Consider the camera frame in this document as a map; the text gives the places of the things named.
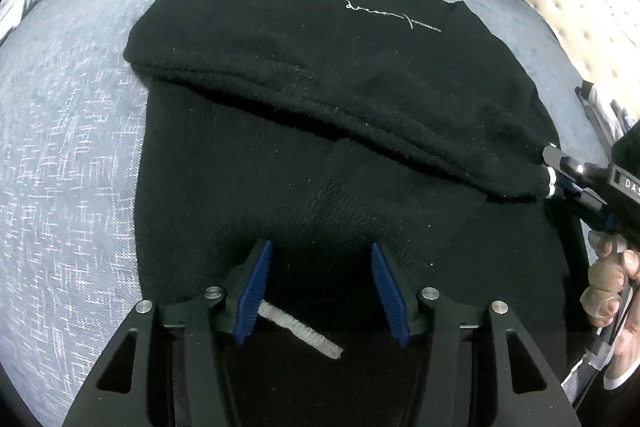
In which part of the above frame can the black tracking camera box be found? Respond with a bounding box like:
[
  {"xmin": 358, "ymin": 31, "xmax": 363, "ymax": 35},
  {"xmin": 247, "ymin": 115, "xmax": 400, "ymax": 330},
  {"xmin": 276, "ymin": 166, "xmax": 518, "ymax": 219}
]
[{"xmin": 612, "ymin": 121, "xmax": 640, "ymax": 179}]

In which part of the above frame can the stack of folded clothes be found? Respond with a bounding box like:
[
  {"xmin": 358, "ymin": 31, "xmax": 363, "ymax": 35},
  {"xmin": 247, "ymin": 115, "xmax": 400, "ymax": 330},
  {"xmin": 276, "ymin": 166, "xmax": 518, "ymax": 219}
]
[{"xmin": 576, "ymin": 80, "xmax": 639, "ymax": 147}]

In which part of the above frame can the blue heathered bed sheet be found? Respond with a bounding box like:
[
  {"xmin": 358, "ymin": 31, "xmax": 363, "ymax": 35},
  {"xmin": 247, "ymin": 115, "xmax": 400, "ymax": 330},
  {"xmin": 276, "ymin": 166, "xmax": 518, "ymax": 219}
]
[{"xmin": 1, "ymin": 0, "xmax": 603, "ymax": 426}]

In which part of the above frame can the black sweater white trim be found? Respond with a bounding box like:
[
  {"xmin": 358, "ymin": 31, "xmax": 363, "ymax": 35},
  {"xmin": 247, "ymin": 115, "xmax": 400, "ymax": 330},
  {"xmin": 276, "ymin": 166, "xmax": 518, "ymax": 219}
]
[{"xmin": 124, "ymin": 0, "xmax": 578, "ymax": 426}]

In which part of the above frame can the cream tufted headboard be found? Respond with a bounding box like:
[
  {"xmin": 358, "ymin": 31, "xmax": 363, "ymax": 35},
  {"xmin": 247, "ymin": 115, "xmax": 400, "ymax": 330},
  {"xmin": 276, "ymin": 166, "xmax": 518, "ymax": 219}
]
[{"xmin": 526, "ymin": 0, "xmax": 639, "ymax": 84}]

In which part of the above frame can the person's right hand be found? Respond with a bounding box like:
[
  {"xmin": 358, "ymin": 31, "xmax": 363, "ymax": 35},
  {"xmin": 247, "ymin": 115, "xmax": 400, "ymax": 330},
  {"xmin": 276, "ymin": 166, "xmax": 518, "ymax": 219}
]
[{"xmin": 580, "ymin": 231, "xmax": 639, "ymax": 390}]

